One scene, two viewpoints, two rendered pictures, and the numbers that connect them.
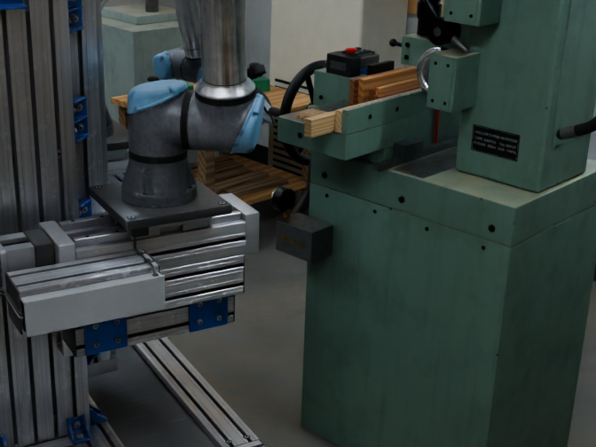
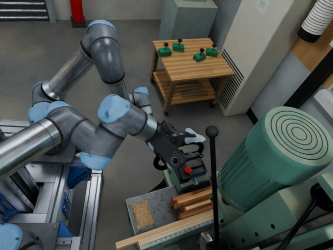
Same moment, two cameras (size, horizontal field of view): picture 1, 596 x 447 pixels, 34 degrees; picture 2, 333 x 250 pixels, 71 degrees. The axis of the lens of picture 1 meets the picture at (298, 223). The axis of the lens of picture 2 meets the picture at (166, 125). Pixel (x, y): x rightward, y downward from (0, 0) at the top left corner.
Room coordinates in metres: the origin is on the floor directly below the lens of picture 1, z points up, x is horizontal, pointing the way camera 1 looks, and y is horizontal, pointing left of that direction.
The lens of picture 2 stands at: (1.90, -0.10, 1.89)
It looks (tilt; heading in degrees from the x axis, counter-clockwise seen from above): 52 degrees down; 15
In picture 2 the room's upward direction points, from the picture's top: 16 degrees clockwise
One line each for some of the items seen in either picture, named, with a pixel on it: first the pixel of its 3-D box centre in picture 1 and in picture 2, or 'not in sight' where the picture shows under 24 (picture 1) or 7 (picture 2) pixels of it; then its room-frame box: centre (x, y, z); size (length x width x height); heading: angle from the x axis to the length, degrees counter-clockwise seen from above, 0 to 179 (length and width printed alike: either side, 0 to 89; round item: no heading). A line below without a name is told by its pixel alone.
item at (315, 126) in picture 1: (388, 106); (186, 221); (2.24, -0.20, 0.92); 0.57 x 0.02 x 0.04; 138
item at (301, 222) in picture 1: (302, 237); not in sight; (2.24, -0.01, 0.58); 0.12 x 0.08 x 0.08; 48
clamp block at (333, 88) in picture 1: (350, 88); (187, 173); (2.44, -0.12, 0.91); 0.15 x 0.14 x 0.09; 138
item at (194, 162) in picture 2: (350, 59); (190, 166); (2.44, -0.12, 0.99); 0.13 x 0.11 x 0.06; 138
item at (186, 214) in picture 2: (403, 98); (201, 210); (2.32, -0.25, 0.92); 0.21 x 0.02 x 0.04; 138
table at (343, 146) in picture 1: (376, 111); (192, 194); (2.38, -0.19, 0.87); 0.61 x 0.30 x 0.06; 138
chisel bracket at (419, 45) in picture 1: (432, 55); (225, 208); (2.33, -0.31, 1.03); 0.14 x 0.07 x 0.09; 48
